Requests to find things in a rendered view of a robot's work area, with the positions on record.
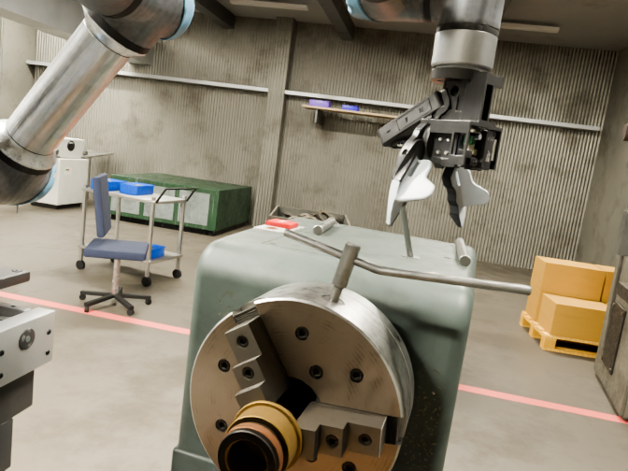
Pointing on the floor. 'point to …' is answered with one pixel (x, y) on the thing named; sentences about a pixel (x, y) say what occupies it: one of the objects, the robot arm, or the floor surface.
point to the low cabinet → (220, 204)
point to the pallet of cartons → (567, 304)
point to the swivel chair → (111, 249)
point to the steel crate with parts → (306, 215)
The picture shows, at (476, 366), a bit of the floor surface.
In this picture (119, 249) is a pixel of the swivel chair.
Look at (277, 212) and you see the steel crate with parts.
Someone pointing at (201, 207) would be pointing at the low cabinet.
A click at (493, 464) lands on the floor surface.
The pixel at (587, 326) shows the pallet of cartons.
